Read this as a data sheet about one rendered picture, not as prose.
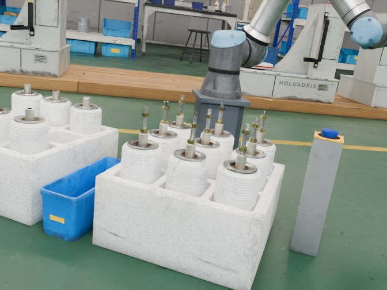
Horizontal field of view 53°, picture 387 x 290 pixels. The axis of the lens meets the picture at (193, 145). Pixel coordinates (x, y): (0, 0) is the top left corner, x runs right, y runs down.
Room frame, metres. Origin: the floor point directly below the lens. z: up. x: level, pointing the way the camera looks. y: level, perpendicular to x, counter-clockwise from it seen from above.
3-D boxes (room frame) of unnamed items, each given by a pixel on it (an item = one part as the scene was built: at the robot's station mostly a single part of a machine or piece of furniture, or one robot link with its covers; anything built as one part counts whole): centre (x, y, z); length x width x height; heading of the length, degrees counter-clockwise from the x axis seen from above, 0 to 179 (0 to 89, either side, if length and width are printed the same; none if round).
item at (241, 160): (0.81, -0.11, 0.26); 0.02 x 0.02 x 0.03
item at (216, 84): (1.44, -0.08, 0.35); 0.15 x 0.15 x 0.10
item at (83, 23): (5.39, 1.65, 0.35); 0.16 x 0.15 x 0.19; 101
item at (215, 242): (0.95, -0.03, 0.09); 0.39 x 0.39 x 0.18; 73
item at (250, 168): (0.81, -0.11, 0.25); 0.08 x 0.08 x 0.01
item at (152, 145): (0.88, 0.12, 0.25); 0.08 x 0.08 x 0.01
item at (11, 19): (5.31, 2.53, 0.36); 0.50 x 0.38 x 0.21; 11
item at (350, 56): (6.24, -2.22, 0.36); 0.50 x 0.38 x 0.21; 10
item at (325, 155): (0.94, -0.33, 0.16); 0.07 x 0.07 x 0.31; 73
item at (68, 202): (0.97, 0.26, 0.06); 0.30 x 0.11 x 0.12; 161
